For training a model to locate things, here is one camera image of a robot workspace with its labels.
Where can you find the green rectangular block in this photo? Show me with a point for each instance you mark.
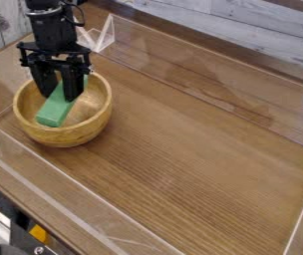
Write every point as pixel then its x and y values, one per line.
pixel 55 109

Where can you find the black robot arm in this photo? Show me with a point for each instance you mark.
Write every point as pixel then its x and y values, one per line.
pixel 48 3

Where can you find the clear acrylic corner bracket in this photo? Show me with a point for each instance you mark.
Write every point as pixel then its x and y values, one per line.
pixel 95 39

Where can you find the yellow tag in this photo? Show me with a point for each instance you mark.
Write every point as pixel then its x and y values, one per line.
pixel 39 233

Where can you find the clear acrylic tray wall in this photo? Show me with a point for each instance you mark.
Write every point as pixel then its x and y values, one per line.
pixel 93 206

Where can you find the brown wooden bowl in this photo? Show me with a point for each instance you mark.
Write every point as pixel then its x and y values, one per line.
pixel 87 118

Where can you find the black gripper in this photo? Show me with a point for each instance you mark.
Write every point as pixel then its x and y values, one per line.
pixel 55 52

